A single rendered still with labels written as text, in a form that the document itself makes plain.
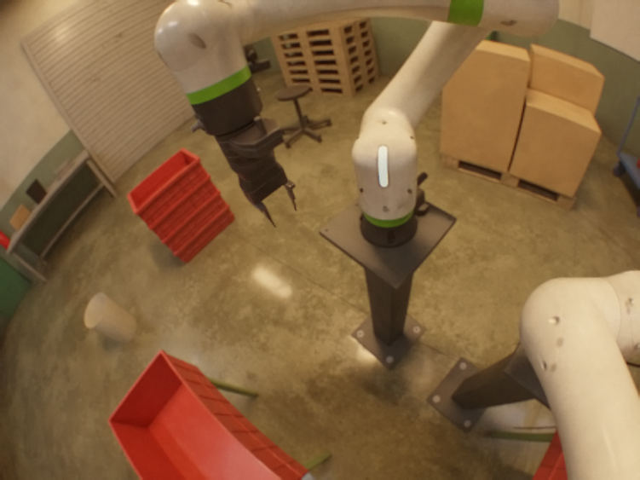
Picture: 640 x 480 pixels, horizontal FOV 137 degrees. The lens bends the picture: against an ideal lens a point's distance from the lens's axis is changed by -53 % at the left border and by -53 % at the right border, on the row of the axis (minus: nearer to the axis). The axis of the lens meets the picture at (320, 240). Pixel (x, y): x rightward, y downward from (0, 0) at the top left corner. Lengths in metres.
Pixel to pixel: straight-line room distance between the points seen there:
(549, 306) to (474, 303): 1.29
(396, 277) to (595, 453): 0.50
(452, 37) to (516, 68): 1.37
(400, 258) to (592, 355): 0.46
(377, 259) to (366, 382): 0.94
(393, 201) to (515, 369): 0.42
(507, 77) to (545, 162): 0.68
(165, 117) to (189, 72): 5.04
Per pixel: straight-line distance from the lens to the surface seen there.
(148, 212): 1.99
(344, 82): 3.72
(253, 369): 1.63
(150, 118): 5.30
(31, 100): 5.18
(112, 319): 2.23
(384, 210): 0.55
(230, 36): 0.35
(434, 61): 0.58
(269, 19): 0.43
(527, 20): 0.43
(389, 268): 0.61
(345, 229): 0.68
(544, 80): 2.34
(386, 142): 0.51
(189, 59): 0.34
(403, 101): 0.61
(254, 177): 0.43
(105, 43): 5.24
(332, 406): 1.47
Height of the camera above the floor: 1.44
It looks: 51 degrees down
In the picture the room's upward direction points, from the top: 20 degrees counter-clockwise
